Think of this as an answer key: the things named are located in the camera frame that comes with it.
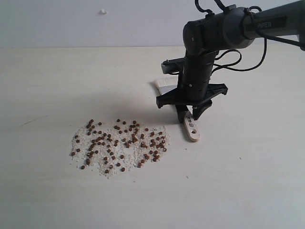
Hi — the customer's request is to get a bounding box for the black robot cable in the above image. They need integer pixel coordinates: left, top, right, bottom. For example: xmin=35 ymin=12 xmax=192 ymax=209
xmin=194 ymin=0 xmax=305 ymax=72

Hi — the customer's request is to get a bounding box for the wooden paint brush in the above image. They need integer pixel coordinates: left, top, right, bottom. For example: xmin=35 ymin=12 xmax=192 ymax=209
xmin=151 ymin=76 xmax=200 ymax=142

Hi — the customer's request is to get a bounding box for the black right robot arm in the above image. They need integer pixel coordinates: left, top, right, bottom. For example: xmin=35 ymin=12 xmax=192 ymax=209
xmin=156 ymin=0 xmax=305 ymax=121

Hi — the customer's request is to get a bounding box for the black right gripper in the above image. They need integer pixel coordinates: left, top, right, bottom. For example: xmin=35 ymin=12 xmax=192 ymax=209
xmin=156 ymin=51 xmax=228 ymax=123

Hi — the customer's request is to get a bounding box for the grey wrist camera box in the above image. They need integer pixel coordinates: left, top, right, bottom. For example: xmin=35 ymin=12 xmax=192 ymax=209
xmin=161 ymin=58 xmax=184 ymax=75

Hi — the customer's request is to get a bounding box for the pile of beans and grit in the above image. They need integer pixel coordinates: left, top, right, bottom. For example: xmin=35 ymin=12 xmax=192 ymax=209
xmin=69 ymin=118 xmax=170 ymax=178

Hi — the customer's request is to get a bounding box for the white wall plug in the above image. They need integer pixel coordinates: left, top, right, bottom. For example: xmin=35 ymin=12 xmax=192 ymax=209
xmin=99 ymin=9 xmax=107 ymax=15

